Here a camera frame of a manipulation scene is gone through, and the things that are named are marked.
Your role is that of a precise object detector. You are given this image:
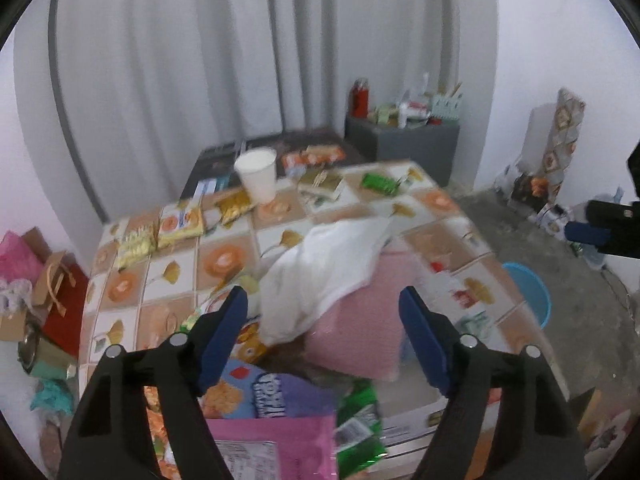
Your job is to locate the grey cabinet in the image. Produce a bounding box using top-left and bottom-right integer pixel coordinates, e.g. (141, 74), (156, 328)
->
(345, 114), (461, 187)

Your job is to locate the orange and yellow noodle packet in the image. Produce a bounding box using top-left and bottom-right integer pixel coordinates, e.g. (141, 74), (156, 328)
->
(157, 202), (205, 250)

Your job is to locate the large green snack packet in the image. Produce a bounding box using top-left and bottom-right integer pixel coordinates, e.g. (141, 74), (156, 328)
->
(334, 380), (387, 467)

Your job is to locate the pink towel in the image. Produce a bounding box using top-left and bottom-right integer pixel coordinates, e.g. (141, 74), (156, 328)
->
(305, 250), (422, 382)

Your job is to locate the white cloth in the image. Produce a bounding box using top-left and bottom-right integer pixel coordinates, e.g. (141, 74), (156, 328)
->
(260, 216), (394, 347)

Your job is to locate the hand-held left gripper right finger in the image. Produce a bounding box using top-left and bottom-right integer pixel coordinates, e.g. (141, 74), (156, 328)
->
(398, 286), (588, 480)

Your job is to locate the teal pen holder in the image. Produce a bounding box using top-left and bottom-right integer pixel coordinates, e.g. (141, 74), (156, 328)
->
(431, 91), (461, 122)

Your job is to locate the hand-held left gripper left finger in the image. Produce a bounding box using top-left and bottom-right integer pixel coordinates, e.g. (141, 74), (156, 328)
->
(57, 286), (249, 480)

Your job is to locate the gold foil packet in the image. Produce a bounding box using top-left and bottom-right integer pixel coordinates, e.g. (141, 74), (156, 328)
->
(216, 190), (254, 226)

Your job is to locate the gold and white packet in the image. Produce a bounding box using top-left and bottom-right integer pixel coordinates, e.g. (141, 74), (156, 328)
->
(298, 170), (346, 201)

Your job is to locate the pink plastic bag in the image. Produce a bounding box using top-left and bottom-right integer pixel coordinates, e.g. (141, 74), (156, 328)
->
(0, 230), (47, 282)

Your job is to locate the dark printed box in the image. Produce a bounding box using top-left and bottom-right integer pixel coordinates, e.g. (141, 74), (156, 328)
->
(180, 127), (372, 201)

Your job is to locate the purple biscuit bag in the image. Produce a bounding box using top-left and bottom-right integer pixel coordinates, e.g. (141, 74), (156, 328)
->
(202, 357), (337, 422)

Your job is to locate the teal plastic bag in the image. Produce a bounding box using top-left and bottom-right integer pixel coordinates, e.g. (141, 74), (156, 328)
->
(30, 379), (76, 417)

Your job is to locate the grey curtain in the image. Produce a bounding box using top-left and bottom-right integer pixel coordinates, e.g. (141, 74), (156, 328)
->
(15, 0), (496, 223)

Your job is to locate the orange biscuit bag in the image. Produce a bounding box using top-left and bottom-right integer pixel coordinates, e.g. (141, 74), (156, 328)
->
(234, 319), (272, 367)

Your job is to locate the metal bowl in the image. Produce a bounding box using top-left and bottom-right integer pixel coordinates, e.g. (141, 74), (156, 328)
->
(17, 322), (45, 375)

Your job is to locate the tile pattern tablecloth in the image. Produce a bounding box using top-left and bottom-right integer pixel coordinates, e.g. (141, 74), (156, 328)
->
(77, 160), (571, 480)

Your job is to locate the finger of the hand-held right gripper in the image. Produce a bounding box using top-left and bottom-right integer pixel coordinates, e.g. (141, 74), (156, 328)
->
(565, 200), (640, 257)

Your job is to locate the blue plastic bin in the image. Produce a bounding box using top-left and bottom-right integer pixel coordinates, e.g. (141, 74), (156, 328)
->
(501, 261), (552, 331)

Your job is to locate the pink snack bag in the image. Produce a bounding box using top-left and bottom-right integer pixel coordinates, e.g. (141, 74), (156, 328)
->
(205, 412), (337, 480)

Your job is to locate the cardboard box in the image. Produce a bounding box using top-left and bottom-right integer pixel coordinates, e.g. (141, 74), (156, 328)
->
(0, 305), (32, 345)

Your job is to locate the orange and black bag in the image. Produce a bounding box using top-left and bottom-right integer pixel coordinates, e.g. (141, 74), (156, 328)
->
(512, 172), (547, 212)

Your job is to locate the small green snack packet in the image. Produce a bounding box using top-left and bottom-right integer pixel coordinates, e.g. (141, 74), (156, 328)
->
(361, 172), (402, 196)

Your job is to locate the yellow snack packet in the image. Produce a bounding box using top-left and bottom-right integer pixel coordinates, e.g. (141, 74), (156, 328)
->
(114, 227), (154, 269)

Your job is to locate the teal box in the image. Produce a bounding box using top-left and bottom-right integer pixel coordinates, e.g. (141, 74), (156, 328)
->
(30, 339), (79, 382)

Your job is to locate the red bottle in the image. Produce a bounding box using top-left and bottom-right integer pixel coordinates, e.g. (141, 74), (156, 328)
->
(351, 79), (371, 119)

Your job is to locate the red paper gift bag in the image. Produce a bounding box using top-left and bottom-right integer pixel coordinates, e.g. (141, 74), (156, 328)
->
(32, 250), (92, 362)

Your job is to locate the blue and white small packet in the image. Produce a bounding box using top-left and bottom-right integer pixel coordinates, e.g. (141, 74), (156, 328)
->
(195, 175), (232, 197)

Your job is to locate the white paper cup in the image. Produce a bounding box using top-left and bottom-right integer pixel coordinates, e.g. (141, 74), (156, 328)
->
(234, 148), (277, 204)

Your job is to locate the orange snack packet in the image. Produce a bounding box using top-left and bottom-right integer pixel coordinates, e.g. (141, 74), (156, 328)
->
(281, 146), (347, 172)

